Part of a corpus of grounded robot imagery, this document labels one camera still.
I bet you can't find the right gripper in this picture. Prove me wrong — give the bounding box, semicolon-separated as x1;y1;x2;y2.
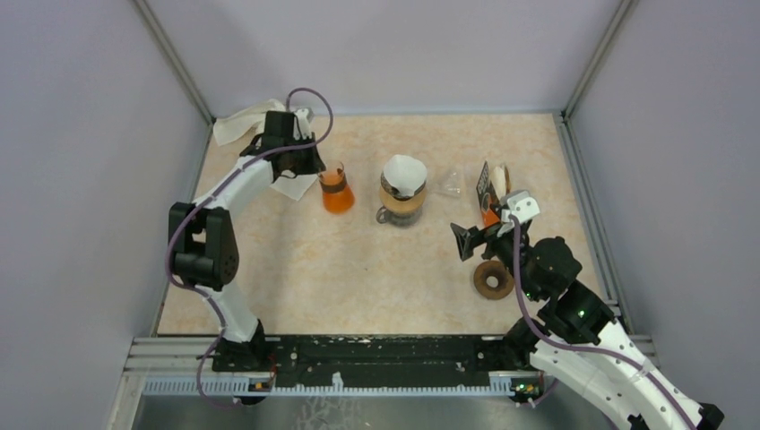
451;219;541;301

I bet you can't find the orange coffee filter box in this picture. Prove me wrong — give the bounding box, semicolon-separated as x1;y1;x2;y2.
476;161;512;228

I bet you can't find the light wooden dripper ring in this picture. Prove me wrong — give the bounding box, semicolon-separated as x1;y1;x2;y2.
378;186;428;216

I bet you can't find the white paper coffee filter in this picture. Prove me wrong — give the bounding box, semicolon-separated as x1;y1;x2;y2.
383;154;428;182

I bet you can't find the orange glass flask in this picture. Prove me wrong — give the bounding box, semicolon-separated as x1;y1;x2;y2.
318;160;355;214

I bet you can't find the clear glass dripper cone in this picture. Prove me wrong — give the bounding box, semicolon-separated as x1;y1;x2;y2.
380;175;427;201

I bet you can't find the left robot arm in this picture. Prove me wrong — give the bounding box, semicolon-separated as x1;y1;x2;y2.
165;108;325;372

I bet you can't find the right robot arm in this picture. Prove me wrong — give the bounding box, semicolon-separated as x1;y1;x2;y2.
451;224;725;429

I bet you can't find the white cloth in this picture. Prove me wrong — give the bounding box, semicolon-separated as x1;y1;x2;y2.
212;99;316;201

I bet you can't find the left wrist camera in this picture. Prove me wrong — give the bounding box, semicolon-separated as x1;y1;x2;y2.
293;107;314;141

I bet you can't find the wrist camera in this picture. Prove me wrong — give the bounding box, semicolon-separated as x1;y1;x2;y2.
499;190;540;224
293;107;314;141

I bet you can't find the dark wooden ring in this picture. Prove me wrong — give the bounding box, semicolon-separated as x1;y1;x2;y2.
472;260;516;302

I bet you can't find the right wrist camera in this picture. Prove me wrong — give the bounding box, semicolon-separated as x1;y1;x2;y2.
499;190;540;224

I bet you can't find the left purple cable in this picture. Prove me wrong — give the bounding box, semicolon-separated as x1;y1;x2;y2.
164;87;335;410

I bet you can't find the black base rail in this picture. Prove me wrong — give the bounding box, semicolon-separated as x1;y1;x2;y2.
212;335;530;389

